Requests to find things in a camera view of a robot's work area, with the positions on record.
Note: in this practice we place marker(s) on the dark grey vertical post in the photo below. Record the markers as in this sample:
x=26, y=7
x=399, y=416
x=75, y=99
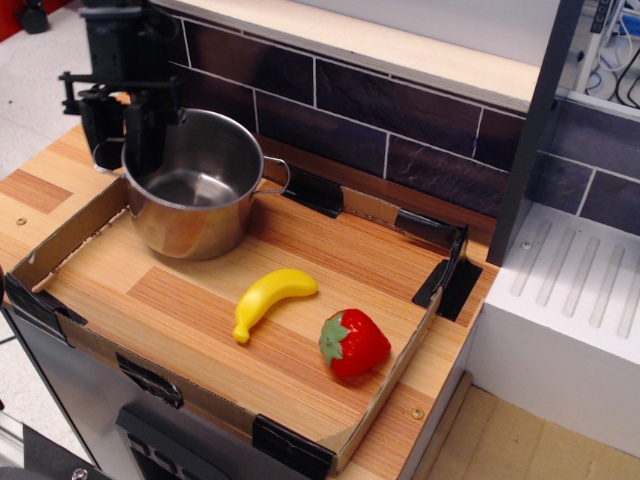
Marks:
x=517, y=199

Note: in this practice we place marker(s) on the brass screw right front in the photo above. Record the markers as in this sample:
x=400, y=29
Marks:
x=417, y=413

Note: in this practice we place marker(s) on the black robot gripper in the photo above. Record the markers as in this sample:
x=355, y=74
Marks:
x=128, y=49

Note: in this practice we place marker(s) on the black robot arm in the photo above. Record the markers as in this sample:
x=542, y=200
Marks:
x=130, y=97

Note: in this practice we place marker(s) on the shiny metal pot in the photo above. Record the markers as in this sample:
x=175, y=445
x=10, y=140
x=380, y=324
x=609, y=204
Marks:
x=196, y=204

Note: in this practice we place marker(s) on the yellow toy banana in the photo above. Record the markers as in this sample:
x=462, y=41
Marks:
x=267, y=291

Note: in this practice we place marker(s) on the red toy strawberry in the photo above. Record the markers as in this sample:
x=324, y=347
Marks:
x=352, y=344

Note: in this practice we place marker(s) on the white toy sink drainboard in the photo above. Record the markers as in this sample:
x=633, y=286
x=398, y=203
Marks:
x=558, y=334

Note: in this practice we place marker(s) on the cardboard fence with black tape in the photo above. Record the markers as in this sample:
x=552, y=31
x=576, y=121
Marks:
x=139, y=350

